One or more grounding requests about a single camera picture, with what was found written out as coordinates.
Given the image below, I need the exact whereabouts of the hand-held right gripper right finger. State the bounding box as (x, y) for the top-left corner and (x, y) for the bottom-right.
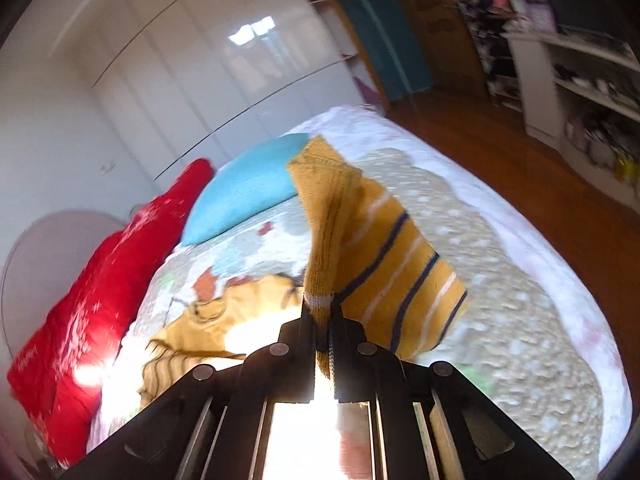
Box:
(327, 305), (576, 480)

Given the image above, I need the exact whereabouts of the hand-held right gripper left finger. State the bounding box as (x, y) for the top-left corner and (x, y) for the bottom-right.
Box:
(60, 304), (319, 480)

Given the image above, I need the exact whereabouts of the yellow striped knit sweater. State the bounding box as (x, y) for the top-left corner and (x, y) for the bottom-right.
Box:
(137, 135), (469, 411)

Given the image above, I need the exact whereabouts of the heart print quilted bedspread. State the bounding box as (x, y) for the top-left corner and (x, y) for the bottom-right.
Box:
(87, 147), (604, 480)

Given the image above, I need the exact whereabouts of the turquoise pillow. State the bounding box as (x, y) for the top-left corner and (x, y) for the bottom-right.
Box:
(180, 133), (315, 247)

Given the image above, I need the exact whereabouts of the long red pillow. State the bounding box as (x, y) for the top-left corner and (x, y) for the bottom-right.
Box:
(7, 158), (217, 467)

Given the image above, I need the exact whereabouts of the rounded pale headboard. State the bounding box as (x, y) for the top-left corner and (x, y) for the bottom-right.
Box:
(0, 210), (127, 361)

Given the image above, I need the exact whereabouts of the glossy white wardrobe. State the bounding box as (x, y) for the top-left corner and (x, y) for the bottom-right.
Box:
(47, 0), (367, 187)

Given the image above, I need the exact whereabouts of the teal curtain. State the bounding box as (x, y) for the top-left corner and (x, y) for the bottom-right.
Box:
(316, 0), (434, 104)

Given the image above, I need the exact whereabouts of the dark shoe rack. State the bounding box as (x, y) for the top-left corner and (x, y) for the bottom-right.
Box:
(457, 0), (523, 113)

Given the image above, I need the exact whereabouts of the wooden door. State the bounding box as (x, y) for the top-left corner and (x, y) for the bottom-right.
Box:
(390, 0), (490, 102)

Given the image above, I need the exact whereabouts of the white shelf unit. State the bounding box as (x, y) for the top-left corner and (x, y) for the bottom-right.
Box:
(504, 27), (640, 207)

